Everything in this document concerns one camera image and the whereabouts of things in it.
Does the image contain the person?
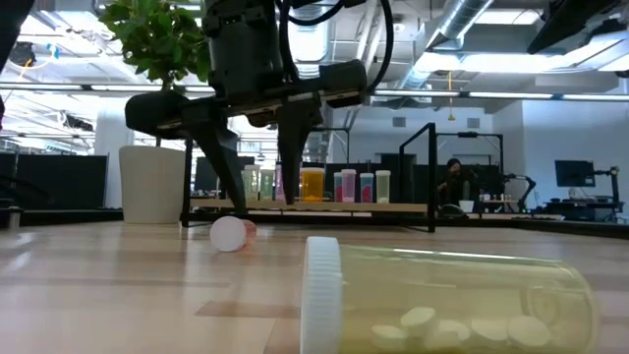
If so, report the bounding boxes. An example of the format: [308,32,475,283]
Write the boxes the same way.
[436,157,472,207]

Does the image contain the yellow pill bottle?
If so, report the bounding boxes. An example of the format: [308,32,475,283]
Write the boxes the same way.
[374,169,392,205]
[300,235,600,354]

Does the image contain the black partition panel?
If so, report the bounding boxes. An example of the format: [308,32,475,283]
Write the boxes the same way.
[0,151,109,211]

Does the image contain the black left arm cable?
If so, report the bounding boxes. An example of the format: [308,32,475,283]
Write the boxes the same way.
[274,0,395,94]

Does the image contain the black aluminium table frame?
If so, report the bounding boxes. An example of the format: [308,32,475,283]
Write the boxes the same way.
[0,208,629,241]

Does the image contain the small orange pill bottle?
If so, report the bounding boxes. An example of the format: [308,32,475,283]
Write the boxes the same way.
[209,215,258,254]

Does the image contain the long ceiling light strip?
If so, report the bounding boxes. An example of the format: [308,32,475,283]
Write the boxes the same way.
[0,82,629,101]

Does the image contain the wooden shelf with black legs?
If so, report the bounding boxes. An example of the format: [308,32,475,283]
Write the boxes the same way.
[180,122,439,235]

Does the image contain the white plant pot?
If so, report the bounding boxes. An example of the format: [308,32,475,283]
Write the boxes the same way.
[118,145,188,225]

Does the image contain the teal pill bottle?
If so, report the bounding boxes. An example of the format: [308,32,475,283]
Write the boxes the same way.
[258,168,276,202]
[242,164,260,202]

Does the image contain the green leafy plant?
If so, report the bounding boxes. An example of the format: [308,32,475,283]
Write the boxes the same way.
[97,0,213,148]

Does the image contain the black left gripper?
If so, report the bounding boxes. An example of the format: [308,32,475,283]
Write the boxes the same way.
[125,0,369,216]

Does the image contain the silver ventilation duct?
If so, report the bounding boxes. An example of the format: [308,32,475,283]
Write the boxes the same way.
[395,0,495,92]

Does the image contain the black computer monitor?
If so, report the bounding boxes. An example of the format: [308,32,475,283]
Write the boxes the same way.
[554,159,597,189]

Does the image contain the black background frame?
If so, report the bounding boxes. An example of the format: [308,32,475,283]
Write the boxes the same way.
[435,131,505,198]

